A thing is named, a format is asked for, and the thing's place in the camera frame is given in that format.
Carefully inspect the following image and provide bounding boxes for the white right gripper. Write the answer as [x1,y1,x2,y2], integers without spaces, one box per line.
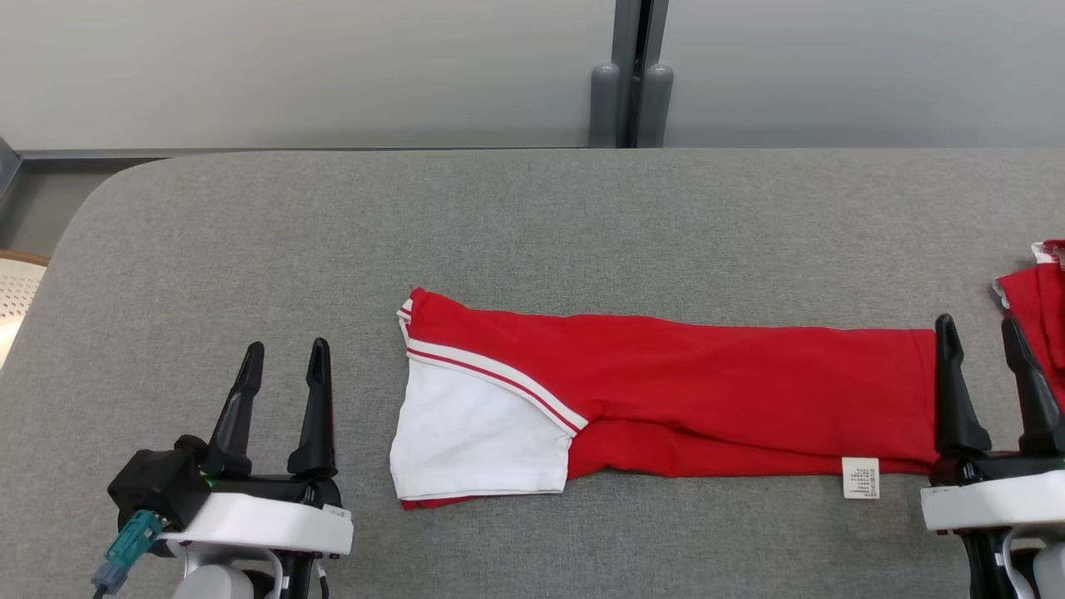
[919,313,1065,535]

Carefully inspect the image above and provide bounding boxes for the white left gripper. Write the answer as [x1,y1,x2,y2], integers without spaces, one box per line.
[157,336,355,558]

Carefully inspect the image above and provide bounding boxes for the red white shorts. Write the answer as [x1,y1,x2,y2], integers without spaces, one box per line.
[991,239,1065,413]

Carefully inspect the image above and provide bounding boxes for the red white basketball jersey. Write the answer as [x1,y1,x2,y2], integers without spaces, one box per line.
[389,286,942,511]

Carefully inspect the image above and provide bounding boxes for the beige perforated laundry basket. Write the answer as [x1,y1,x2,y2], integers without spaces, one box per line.
[0,249,50,372]

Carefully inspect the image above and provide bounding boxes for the teal camera cable connector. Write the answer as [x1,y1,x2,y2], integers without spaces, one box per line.
[91,508,166,592]

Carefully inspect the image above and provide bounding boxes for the grey cylindrical post foot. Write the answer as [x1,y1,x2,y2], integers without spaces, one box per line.
[589,62,623,150]
[638,62,676,149]

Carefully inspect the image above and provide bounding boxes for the grey partition post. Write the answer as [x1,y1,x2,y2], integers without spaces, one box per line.
[611,0,671,150]

